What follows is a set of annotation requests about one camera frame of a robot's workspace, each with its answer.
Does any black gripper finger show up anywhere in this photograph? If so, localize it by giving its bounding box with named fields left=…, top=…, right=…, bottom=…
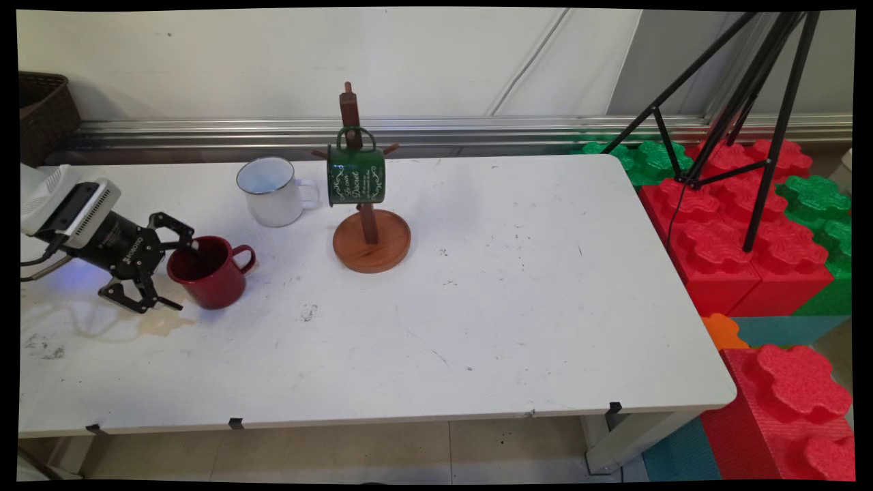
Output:
left=146, top=212, right=201, bottom=259
left=98, top=271, right=184, bottom=315

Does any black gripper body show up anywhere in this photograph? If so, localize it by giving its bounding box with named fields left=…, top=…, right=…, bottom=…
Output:
left=68, top=211, right=168, bottom=282

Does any red enamel mug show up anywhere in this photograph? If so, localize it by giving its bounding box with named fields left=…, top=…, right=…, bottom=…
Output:
left=166, top=235, right=258, bottom=311

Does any white enamel mug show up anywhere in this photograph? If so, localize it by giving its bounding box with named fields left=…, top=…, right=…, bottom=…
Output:
left=236, top=156, right=321, bottom=228

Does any dark wicker basket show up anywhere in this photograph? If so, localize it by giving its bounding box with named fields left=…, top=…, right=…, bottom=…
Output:
left=18, top=72, right=83, bottom=170

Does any green enamel mug with print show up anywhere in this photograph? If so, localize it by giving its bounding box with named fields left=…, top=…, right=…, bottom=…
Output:
left=327, top=127, right=387, bottom=208

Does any wooden mug tree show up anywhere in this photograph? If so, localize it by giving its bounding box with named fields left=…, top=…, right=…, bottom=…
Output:
left=312, top=82, right=412, bottom=274

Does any flat green foam block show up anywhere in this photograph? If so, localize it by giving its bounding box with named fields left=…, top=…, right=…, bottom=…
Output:
left=572, top=140, right=694, bottom=187

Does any white table leg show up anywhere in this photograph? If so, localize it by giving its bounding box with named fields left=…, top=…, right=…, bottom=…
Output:
left=580, top=408, right=705, bottom=476

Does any red studded foam block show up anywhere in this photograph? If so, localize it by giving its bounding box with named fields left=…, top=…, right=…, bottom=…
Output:
left=638, top=138, right=837, bottom=318

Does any orange foam piece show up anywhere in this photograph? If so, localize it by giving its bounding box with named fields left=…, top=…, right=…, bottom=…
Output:
left=700, top=312, right=750, bottom=352

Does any black tripod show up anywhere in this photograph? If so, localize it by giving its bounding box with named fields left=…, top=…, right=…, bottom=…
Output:
left=600, top=10, right=822, bottom=253

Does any teal foam mat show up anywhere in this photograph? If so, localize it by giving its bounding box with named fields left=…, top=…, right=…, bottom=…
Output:
left=732, top=314, right=851, bottom=349

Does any large red foam block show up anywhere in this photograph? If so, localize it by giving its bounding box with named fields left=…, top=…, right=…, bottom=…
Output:
left=700, top=344, right=856, bottom=482

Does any tall green foam block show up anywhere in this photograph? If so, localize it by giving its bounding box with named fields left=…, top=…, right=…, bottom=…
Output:
left=776, top=175, right=853, bottom=316

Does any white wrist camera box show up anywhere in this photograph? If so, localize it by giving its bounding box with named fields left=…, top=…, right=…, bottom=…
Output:
left=42, top=178, right=123, bottom=250

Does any metal wall rail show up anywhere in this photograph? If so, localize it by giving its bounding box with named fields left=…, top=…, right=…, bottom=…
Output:
left=48, top=114, right=853, bottom=164

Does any white wall conduit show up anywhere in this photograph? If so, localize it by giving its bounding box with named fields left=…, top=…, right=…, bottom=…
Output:
left=486, top=8, right=572, bottom=116

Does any thin black tripod cable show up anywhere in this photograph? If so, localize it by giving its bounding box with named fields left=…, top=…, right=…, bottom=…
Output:
left=666, top=179, right=687, bottom=250

